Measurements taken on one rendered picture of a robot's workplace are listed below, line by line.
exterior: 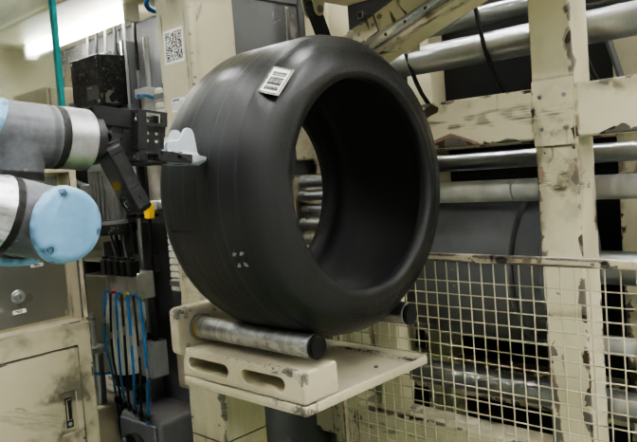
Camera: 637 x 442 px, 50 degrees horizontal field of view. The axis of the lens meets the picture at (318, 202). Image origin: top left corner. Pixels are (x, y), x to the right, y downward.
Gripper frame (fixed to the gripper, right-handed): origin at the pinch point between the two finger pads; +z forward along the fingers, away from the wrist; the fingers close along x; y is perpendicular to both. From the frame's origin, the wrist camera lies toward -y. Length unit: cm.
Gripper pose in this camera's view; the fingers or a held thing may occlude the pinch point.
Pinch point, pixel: (198, 162)
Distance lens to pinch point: 117.7
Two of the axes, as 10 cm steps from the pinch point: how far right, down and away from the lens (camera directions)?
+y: 0.0, -10.0, 0.3
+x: -7.2, 0.2, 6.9
